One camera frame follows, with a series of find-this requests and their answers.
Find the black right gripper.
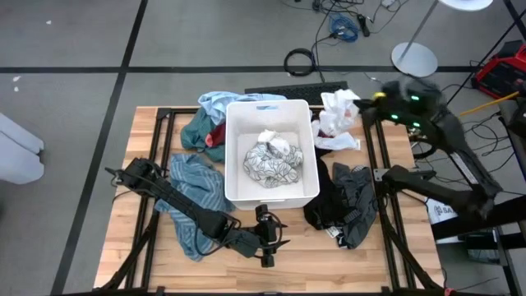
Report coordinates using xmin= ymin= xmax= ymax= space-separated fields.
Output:
xmin=353 ymin=95 xmax=392 ymax=125

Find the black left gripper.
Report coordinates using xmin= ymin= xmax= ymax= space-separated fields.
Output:
xmin=254 ymin=203 xmax=291 ymax=269

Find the grey white leaf print garment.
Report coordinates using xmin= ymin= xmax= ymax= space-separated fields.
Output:
xmin=242 ymin=129 xmax=304 ymax=189

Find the white plastic bin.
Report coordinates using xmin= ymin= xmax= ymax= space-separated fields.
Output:
xmin=224 ymin=99 xmax=321 ymax=210

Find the dark teal dotted shirt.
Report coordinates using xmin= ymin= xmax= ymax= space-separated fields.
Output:
xmin=180 ymin=107 xmax=226 ymax=164

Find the light blue geometric print shirt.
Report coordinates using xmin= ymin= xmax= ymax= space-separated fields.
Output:
xmin=196 ymin=90 xmax=288 ymax=127

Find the black garment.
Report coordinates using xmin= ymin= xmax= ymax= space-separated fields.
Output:
xmin=302 ymin=146 xmax=350 ymax=231

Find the white floor lamp base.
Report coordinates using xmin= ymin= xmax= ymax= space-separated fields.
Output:
xmin=390 ymin=0 xmax=494 ymax=78

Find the black floor vent grate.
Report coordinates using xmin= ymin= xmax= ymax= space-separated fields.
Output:
xmin=244 ymin=81 xmax=350 ymax=106

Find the black power adapter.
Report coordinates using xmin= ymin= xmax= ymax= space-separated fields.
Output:
xmin=356 ymin=13 xmax=371 ymax=38

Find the dark grey garment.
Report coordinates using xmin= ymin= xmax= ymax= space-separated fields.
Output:
xmin=331 ymin=162 xmax=379 ymax=250

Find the teal striped shirt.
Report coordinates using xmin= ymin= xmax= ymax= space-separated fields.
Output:
xmin=155 ymin=152 xmax=236 ymax=263

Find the red garment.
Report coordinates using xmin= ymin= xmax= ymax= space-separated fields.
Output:
xmin=204 ymin=123 xmax=227 ymax=149

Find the white printed box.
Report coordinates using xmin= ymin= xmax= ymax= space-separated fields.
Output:
xmin=427 ymin=199 xmax=459 ymax=225

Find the red and black case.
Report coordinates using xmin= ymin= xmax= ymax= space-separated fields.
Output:
xmin=471 ymin=39 xmax=526 ymax=99

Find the thin black pole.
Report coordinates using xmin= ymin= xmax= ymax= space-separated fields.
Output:
xmin=445 ymin=18 xmax=526 ymax=104

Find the dark grey equipment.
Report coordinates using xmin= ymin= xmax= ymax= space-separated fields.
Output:
xmin=498 ymin=80 xmax=526 ymax=182

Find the black metal stand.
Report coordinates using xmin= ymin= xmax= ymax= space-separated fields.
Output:
xmin=431 ymin=195 xmax=526 ymax=296

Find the white furniture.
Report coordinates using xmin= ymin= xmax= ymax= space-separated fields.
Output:
xmin=0 ymin=113 xmax=45 ymax=185

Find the thick black cable loop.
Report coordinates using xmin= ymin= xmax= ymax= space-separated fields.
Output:
xmin=412 ymin=139 xmax=437 ymax=160

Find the coiled blue cable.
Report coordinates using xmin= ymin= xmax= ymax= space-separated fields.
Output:
xmin=330 ymin=15 xmax=361 ymax=44

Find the coiled black cable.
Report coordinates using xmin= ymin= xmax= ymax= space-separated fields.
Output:
xmin=283 ymin=48 xmax=317 ymax=77

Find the yellow cable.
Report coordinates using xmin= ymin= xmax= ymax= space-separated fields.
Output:
xmin=459 ymin=90 xmax=521 ymax=118

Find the black metal table frame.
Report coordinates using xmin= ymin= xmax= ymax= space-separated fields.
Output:
xmin=96 ymin=106 xmax=445 ymax=296

